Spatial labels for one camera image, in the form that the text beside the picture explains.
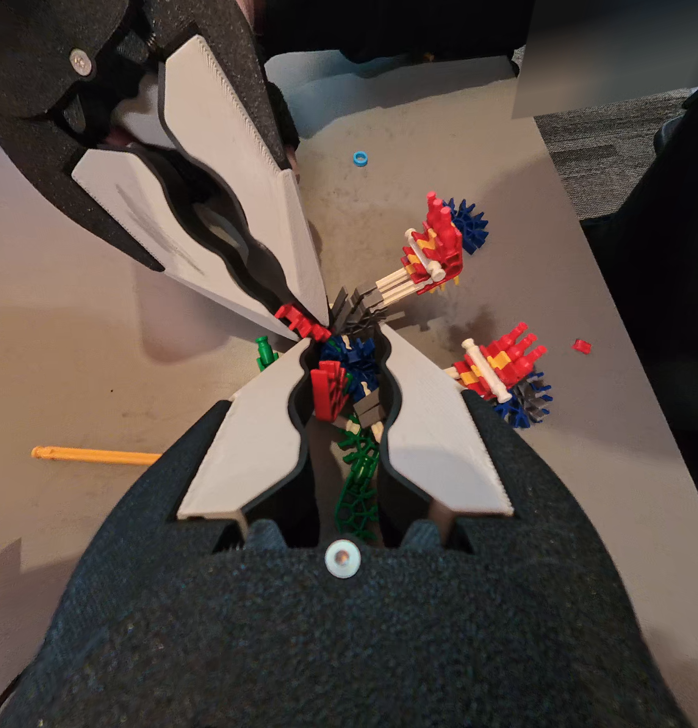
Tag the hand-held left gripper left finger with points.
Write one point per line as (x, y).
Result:
(246, 455)

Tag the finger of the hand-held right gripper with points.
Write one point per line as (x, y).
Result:
(138, 222)
(241, 159)

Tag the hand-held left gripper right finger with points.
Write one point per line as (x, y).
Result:
(440, 449)

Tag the multicolour toy construction model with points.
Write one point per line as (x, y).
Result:
(349, 355)

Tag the red fan-shaped toy connector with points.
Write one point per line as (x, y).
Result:
(298, 321)

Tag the blue and grey snowflake connectors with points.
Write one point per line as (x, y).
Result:
(519, 406)

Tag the red yellow toy leg assembly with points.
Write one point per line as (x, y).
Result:
(508, 358)

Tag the long orange toy rod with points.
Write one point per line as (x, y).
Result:
(93, 455)

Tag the tiny red toy piece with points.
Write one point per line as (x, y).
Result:
(582, 346)

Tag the blue snowflake toy connector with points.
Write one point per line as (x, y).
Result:
(471, 227)

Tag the person's dark clothed legs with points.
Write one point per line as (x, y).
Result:
(667, 284)

